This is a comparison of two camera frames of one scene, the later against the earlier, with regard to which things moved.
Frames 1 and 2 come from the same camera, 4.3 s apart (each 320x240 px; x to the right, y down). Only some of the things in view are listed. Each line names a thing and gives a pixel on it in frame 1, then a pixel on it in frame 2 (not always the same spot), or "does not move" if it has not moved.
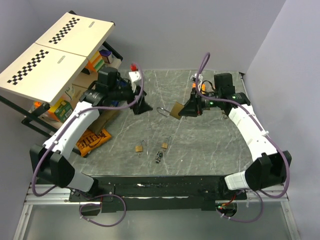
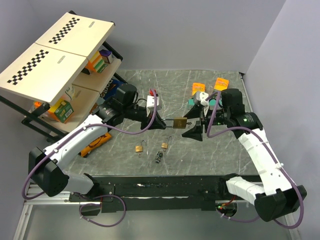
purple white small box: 107,56 does not move
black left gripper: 141,106 to 157,123
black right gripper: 190,108 to 195,133
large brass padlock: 174,111 to 179,122
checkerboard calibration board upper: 76,34 does not move
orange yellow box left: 203,87 does not move
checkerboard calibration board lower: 42,73 does not move
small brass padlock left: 140,148 does not move
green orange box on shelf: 61,110 does not move
